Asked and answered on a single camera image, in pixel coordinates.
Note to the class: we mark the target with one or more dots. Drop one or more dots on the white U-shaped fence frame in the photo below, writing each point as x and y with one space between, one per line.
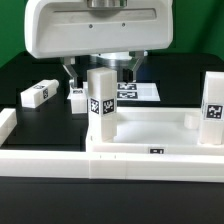
104 165

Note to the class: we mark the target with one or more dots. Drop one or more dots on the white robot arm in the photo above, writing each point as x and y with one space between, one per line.
113 61

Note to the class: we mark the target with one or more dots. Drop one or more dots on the marker sheet with tags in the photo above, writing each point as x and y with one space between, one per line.
127 91

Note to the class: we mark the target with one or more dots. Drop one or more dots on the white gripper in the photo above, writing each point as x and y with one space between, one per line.
61 28

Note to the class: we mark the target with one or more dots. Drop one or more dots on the white desk top tray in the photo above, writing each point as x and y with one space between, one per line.
148 130

